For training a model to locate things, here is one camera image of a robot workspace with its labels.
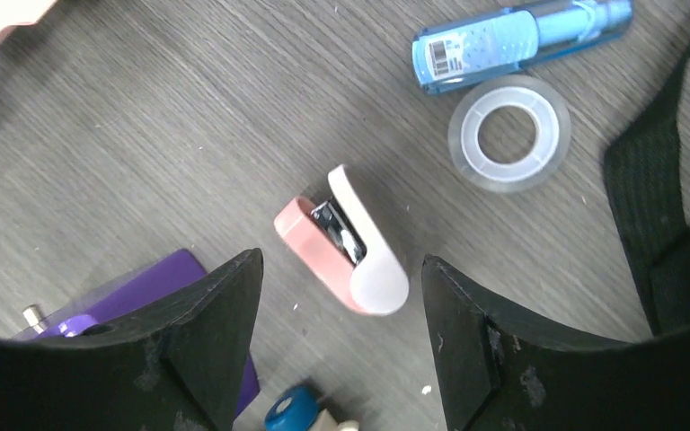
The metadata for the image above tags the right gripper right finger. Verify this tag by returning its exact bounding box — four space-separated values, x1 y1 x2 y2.
421 255 690 430

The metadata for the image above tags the colourful toy block car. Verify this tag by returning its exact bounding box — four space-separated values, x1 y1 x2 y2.
264 384 360 431

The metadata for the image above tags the black backpack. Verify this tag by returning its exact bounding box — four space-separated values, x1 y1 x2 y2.
603 44 690 336

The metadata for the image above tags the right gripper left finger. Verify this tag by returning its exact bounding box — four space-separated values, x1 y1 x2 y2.
0 248 264 430

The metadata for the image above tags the blue correction tape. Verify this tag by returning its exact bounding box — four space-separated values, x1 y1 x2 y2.
411 1 633 94

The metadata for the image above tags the purple stapler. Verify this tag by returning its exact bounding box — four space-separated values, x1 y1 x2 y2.
33 250 253 419

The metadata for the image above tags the clear tape roll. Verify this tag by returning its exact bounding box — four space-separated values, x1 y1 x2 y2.
447 75 571 193

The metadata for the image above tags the pink eraser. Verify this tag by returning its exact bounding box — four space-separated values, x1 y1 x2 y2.
273 164 410 316

